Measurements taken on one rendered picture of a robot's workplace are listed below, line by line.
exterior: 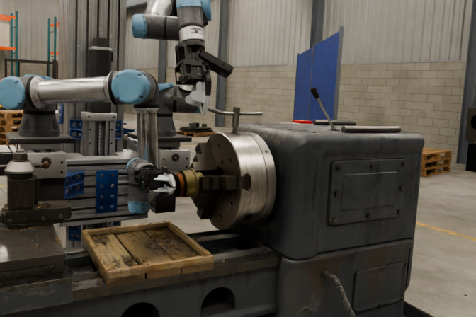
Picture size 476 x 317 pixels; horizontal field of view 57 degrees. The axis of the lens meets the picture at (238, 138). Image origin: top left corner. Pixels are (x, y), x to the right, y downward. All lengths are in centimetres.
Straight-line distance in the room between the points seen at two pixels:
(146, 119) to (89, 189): 40
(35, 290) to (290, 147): 78
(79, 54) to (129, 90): 56
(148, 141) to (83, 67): 53
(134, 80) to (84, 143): 55
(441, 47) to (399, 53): 115
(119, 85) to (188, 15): 36
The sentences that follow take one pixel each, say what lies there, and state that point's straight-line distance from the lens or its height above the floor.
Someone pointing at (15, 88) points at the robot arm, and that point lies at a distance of 169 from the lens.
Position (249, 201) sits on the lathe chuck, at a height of 105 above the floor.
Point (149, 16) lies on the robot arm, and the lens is 146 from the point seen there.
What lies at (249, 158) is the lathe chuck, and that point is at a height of 117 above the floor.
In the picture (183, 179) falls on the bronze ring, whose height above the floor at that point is 110.
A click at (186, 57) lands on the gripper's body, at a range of 129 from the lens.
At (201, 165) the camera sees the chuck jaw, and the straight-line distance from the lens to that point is 142.
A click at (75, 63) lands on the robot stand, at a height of 146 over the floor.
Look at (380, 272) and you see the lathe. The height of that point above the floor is 76.
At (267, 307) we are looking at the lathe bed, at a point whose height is 70.
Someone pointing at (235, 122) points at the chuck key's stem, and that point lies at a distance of 140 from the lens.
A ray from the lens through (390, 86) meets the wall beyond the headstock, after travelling 1272.
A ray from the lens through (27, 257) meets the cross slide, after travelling 114.
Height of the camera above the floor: 136
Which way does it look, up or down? 6 degrees down
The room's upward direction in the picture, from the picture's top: 3 degrees clockwise
